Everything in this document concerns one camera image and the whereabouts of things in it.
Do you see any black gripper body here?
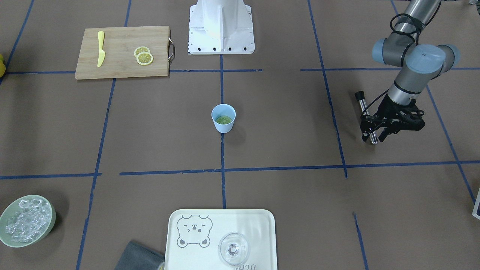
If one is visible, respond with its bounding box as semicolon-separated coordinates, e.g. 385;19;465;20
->
375;99;426;132

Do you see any steel muddler black tip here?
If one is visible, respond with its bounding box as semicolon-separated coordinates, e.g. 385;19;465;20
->
354;91;378;145

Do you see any lemon slice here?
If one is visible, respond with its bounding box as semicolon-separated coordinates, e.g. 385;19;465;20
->
136;52;154;66
215;115;233;125
134;46;150;57

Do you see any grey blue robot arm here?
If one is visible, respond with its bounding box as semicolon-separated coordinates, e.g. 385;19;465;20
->
360;0;461;144

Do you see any light blue plastic cup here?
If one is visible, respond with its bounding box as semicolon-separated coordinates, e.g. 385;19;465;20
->
211;103;236;134

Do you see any whole yellow lemon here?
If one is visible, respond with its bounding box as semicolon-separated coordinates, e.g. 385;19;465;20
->
0;54;6;78

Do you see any clear wine glass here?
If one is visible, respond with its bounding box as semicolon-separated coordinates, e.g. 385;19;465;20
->
218;232;251;267

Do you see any cream bear tray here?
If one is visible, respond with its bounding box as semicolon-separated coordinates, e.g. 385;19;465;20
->
165;210;278;270

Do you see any wooden cutting board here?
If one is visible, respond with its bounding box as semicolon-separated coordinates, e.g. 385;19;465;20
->
74;26;174;80

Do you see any grey folded cloth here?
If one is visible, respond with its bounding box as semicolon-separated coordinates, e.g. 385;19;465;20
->
115;241;165;270

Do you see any yellow plastic knife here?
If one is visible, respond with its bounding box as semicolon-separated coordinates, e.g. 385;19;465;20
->
97;31;106;68

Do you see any green bowl of ice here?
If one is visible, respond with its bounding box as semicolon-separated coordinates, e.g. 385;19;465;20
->
0;195;56;248

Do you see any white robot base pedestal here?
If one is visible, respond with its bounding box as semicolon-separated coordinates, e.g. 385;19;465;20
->
187;0;255;55

